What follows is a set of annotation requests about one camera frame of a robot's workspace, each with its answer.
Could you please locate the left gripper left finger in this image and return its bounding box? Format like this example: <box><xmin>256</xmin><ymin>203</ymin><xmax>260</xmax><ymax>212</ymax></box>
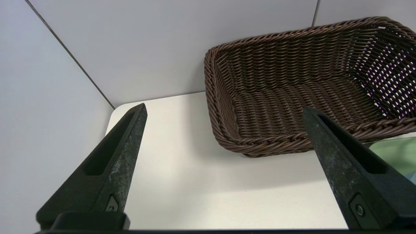
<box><xmin>36</xmin><ymin>103</ymin><xmax>148</xmax><ymax>229</ymax></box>

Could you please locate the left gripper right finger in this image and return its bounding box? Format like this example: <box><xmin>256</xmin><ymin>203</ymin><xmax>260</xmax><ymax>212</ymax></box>
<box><xmin>302</xmin><ymin>107</ymin><xmax>416</xmax><ymax>229</ymax></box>

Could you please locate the dark brown wicker basket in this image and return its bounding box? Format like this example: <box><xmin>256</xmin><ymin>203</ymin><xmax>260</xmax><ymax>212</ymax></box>
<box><xmin>204</xmin><ymin>16</ymin><xmax>416</xmax><ymax>158</ymax></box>

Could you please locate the light green plastic tray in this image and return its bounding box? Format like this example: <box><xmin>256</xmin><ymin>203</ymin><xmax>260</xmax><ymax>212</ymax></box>
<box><xmin>369</xmin><ymin>136</ymin><xmax>416</xmax><ymax>177</ymax></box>

